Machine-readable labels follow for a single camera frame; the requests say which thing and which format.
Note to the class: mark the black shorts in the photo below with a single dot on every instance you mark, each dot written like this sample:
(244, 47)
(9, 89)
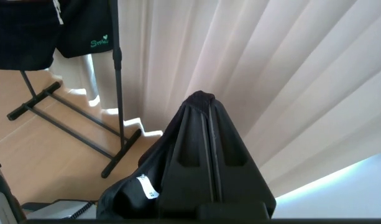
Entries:
(22, 37)

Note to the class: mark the black clothes rack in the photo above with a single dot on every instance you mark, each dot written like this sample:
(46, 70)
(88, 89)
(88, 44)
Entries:
(117, 62)

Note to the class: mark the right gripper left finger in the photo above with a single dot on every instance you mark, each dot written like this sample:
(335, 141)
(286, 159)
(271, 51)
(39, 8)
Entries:
(184, 186)

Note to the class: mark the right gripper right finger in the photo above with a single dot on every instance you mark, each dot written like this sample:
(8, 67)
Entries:
(243, 186)

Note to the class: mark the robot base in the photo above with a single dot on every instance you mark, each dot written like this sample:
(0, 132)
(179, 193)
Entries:
(0, 199)

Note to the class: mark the beige curtain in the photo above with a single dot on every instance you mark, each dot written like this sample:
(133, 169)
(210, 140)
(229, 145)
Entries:
(271, 62)
(69, 74)

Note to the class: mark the black garment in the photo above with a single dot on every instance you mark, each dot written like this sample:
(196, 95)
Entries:
(131, 199)

